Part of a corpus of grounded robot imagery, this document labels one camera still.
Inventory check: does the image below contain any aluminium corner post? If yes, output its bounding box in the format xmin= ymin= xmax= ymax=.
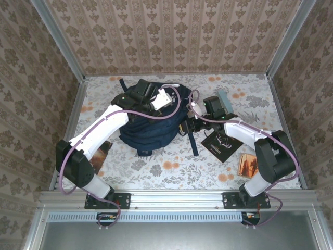
xmin=30 ymin=0 xmax=86 ymax=81
xmin=266 ymin=0 xmax=317 ymax=79

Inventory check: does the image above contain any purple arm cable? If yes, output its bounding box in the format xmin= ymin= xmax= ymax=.
xmin=58 ymin=84 xmax=183 ymax=231
xmin=188 ymin=89 xmax=302 ymax=230

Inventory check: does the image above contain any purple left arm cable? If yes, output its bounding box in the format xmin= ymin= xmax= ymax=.
xmin=58 ymin=84 xmax=183 ymax=231

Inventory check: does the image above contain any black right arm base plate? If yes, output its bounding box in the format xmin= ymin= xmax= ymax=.
xmin=222 ymin=192 xmax=271 ymax=210

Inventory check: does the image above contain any aluminium side rail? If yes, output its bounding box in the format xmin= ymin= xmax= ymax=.
xmin=267 ymin=74 xmax=308 ymax=190
xmin=49 ymin=77 xmax=89 ymax=191

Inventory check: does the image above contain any grey metal sheet panel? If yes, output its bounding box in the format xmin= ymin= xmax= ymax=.
xmin=39 ymin=210 xmax=321 ymax=250

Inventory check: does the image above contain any floral table cover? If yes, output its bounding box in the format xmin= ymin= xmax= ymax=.
xmin=60 ymin=74 xmax=302 ymax=191

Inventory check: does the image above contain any dark red book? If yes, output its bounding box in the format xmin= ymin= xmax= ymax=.
xmin=89 ymin=140 xmax=114 ymax=176

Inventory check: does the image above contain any black book with white print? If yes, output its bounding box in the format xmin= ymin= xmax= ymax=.
xmin=200 ymin=129 xmax=244 ymax=164

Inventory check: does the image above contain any grey slotted cable duct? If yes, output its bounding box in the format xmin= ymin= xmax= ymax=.
xmin=48 ymin=211 xmax=247 ymax=222

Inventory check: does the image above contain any navy blue backpack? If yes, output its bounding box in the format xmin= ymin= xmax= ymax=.
xmin=111 ymin=78 xmax=201 ymax=157

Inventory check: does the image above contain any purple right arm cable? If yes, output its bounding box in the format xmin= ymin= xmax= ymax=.
xmin=188 ymin=89 xmax=302 ymax=230

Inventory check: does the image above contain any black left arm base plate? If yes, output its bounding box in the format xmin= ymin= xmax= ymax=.
xmin=84 ymin=192 xmax=131 ymax=210

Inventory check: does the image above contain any orange paperback book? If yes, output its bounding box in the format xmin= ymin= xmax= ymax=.
xmin=237 ymin=153 xmax=260 ymax=179

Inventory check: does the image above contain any aluminium front rail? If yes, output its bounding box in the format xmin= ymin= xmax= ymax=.
xmin=37 ymin=189 xmax=322 ymax=209

